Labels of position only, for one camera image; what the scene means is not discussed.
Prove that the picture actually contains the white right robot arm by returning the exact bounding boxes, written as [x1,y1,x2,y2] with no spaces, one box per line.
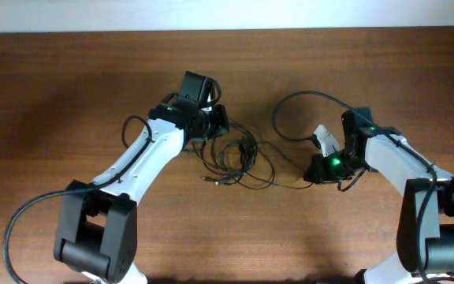
[303,122,454,283]

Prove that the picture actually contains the black cable bundle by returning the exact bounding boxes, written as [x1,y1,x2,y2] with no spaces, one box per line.
[191,121,277,190]

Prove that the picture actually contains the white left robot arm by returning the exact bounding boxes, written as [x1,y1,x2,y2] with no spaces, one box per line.
[54,100,229,283]

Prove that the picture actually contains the black thin USB cable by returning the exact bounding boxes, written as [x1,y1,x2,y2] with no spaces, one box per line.
[246,140,314,190]

